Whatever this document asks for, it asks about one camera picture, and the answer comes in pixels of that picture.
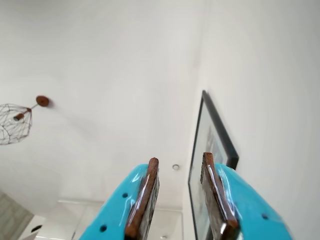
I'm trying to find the teal gripper finger with brown pad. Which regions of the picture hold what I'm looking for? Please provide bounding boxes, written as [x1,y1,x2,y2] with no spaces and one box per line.
[199,151,292,240]
[78,157,161,240]

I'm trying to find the black framed picture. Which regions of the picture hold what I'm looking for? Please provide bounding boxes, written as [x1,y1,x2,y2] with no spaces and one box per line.
[187,89,240,240]

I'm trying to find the grey curtain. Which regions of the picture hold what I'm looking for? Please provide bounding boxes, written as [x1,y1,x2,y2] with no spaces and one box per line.
[0,189,34,240]

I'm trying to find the wire pendant lamp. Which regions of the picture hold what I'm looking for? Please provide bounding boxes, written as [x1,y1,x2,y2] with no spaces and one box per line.
[0,94,50,146]

